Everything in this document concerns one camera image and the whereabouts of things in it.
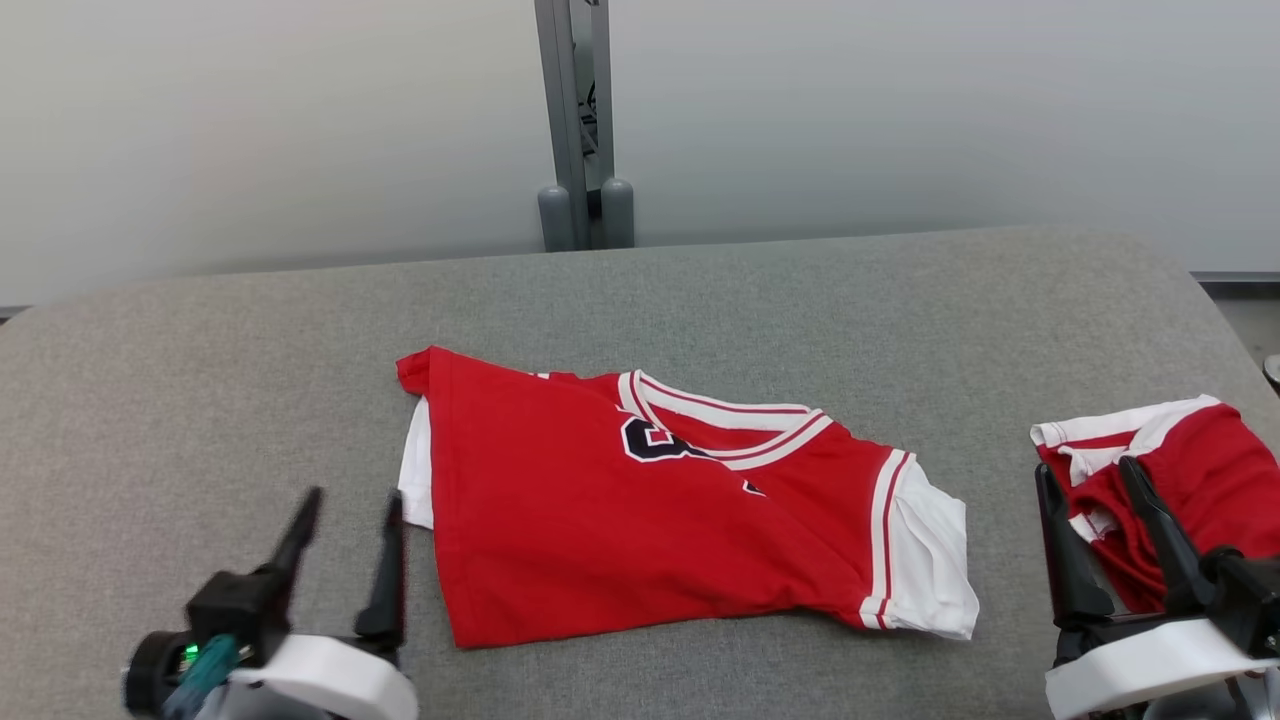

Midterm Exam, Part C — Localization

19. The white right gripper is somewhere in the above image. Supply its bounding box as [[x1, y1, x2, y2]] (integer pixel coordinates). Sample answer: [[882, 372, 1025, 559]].
[[1035, 456, 1280, 720]]

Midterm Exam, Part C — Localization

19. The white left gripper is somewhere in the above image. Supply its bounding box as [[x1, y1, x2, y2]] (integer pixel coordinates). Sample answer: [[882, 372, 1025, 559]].
[[225, 486, 419, 720]]

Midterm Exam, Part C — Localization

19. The red shorts white stripe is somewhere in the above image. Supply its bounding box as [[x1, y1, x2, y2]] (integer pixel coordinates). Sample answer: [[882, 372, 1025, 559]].
[[1030, 394, 1280, 616]]

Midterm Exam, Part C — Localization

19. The red white basketball jersey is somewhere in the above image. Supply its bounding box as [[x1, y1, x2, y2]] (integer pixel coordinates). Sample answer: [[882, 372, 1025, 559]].
[[396, 345, 981, 649]]

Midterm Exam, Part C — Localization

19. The grey fabric padded table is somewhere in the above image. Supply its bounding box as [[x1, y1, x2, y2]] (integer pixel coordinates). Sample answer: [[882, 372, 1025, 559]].
[[0, 225, 1280, 720]]

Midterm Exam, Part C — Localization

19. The left teal plug black cable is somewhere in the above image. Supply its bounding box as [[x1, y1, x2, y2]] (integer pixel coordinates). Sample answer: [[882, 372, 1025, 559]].
[[160, 635, 241, 720]]

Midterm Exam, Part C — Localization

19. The grey metal post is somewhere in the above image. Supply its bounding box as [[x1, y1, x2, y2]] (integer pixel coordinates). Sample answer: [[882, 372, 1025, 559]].
[[533, 0, 615, 251]]

